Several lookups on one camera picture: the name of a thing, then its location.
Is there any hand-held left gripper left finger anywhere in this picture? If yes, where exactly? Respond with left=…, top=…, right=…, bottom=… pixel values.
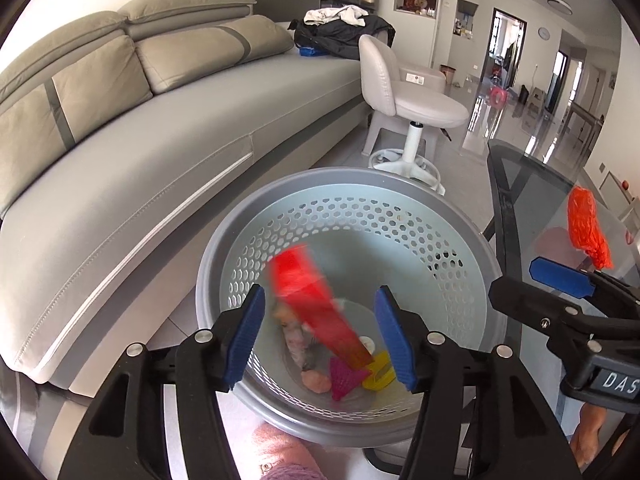
left=59, top=284, right=267, bottom=480

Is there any white low cabinet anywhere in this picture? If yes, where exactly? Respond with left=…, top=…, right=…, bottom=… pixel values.
left=597, top=162, right=640, bottom=221

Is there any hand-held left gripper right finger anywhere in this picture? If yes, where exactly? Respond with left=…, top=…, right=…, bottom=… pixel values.
left=374, top=285, right=583, bottom=480

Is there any pink snack wrapper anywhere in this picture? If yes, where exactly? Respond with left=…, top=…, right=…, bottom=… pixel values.
left=272, top=305, right=321, bottom=368

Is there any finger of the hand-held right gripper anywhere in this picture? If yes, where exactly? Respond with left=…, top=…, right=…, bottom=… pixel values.
left=530, top=256, right=640, bottom=322
left=488, top=277, right=608, bottom=358

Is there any dining table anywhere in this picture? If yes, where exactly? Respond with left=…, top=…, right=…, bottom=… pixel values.
left=565, top=102, right=601, bottom=136

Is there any pink mesh piece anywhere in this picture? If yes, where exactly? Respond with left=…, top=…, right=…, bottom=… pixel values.
left=329, top=357, right=371, bottom=402

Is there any red cardboard box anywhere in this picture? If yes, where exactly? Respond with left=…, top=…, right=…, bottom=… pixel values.
left=270, top=244, right=375, bottom=368

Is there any grey perforated waste basket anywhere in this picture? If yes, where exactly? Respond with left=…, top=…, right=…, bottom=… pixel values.
left=195, top=166, right=510, bottom=447

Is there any grey leather sofa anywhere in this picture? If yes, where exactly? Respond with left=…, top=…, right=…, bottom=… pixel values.
left=0, top=0, right=396, bottom=396

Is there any pile of clothes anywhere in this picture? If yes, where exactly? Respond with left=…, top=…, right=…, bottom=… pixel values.
left=292, top=12, right=396, bottom=58

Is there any pink fluffy cloth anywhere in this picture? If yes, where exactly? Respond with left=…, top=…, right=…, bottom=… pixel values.
left=250, top=422, right=341, bottom=480

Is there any person's right hand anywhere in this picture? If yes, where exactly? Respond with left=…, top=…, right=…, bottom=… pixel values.
left=570, top=404, right=610, bottom=467

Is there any red mesh bag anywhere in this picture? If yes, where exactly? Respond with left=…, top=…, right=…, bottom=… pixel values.
left=567, top=186, right=614, bottom=271

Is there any white cloth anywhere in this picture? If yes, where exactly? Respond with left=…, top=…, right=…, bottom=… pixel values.
left=304, top=5, right=368, bottom=27

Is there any white swivel chair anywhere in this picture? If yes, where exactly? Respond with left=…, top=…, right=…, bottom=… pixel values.
left=358, top=35, right=469, bottom=196

